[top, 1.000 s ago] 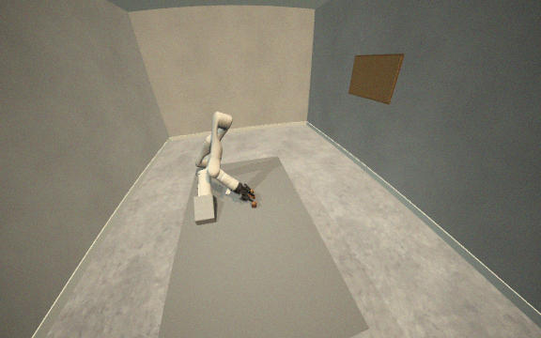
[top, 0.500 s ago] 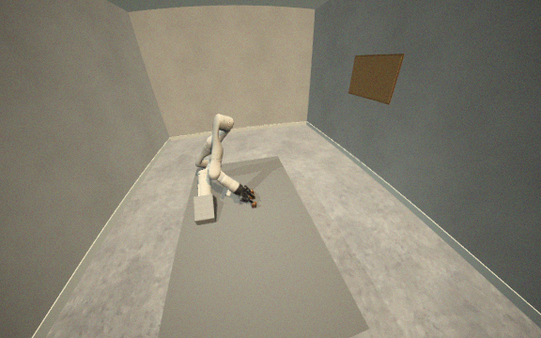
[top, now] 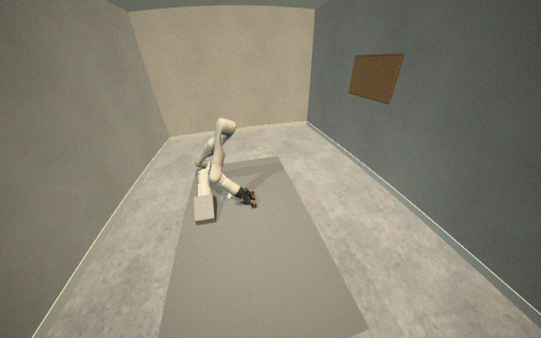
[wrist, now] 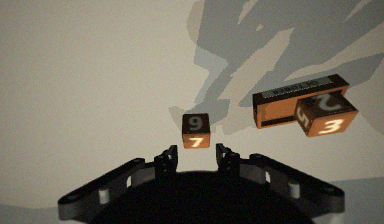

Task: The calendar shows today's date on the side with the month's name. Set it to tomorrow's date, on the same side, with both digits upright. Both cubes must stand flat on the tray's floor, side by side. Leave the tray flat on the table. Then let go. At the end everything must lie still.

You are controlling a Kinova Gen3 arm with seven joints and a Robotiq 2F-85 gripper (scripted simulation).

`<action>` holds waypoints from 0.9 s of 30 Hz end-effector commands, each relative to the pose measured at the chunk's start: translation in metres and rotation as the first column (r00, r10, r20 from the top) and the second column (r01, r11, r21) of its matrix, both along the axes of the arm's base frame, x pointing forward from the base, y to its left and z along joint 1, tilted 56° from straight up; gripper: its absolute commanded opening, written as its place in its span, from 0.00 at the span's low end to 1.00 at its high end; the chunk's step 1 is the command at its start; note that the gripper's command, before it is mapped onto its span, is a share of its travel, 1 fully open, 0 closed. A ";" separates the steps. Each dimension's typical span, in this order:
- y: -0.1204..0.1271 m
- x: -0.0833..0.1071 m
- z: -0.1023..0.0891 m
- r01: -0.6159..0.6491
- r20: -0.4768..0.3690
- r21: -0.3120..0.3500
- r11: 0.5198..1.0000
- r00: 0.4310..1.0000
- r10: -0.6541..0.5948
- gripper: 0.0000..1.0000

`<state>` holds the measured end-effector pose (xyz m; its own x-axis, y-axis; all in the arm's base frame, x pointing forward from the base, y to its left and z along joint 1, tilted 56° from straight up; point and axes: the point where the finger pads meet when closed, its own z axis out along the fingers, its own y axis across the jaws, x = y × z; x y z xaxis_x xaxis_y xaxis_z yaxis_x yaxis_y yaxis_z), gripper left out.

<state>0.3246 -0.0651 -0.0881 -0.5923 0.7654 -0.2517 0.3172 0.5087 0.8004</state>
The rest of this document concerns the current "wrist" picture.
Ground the brown number cube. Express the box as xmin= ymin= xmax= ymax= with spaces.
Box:
xmin=294 ymin=91 xmax=359 ymax=138
xmin=182 ymin=113 xmax=211 ymax=149

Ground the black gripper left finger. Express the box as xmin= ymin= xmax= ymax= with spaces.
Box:
xmin=58 ymin=145 xmax=178 ymax=224

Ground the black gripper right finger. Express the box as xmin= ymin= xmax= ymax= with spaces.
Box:
xmin=216 ymin=143 xmax=345 ymax=224

